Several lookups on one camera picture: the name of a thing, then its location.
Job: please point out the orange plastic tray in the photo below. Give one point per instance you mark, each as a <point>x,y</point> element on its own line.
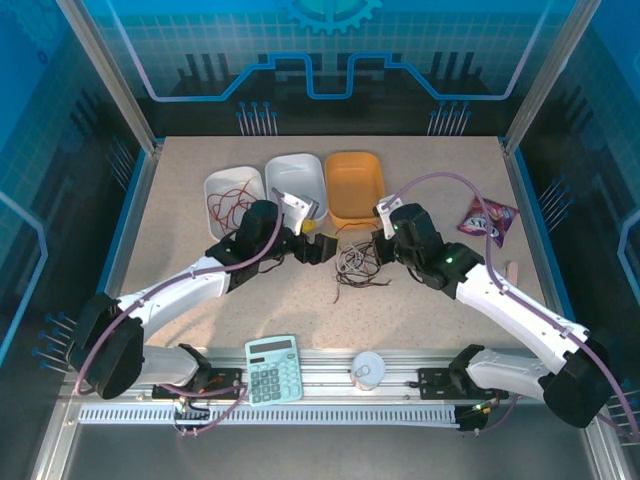
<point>355,187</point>

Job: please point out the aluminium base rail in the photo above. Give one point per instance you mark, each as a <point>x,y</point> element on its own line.
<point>325,360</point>

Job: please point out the small beige block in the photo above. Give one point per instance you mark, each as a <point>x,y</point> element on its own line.
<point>514,272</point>

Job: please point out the purple candy bag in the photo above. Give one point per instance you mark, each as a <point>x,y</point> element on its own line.
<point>487,221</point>

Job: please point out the large white plastic tray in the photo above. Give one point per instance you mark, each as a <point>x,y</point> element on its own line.
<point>295,175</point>

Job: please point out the aluminium frame post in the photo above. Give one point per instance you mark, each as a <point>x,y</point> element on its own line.
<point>116,80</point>
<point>545,80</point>

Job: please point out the light green calculator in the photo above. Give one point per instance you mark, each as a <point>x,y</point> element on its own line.
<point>272,370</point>

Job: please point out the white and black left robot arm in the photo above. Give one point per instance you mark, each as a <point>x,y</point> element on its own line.
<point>175,295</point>

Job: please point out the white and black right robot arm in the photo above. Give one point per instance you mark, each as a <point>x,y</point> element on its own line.
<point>515,310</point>

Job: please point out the small white plastic tray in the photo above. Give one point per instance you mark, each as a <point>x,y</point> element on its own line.
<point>225,180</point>

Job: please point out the silver tin can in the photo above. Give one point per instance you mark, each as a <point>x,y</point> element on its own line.
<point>368,372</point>

